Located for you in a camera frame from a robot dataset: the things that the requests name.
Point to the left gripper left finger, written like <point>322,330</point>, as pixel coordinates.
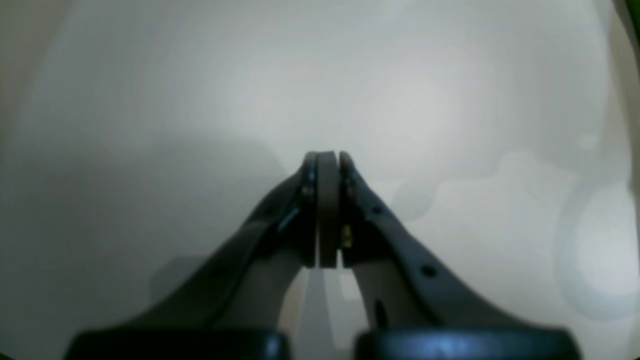
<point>229,308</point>

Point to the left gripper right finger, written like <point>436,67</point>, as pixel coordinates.
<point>419,309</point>

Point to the green t-shirt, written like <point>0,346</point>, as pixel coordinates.
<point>633,9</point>

